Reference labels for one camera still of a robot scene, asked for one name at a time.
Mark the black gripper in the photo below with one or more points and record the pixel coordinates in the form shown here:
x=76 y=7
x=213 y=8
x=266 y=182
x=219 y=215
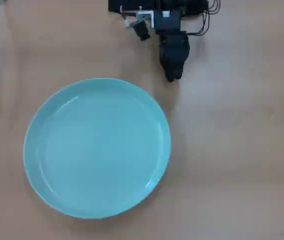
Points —
x=168 y=22

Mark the light blue round plate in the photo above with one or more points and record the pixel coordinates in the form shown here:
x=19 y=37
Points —
x=96 y=150

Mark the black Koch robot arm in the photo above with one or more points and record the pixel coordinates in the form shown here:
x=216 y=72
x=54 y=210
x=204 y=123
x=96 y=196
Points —
x=131 y=5

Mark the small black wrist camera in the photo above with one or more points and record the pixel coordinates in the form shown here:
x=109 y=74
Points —
x=141 y=31

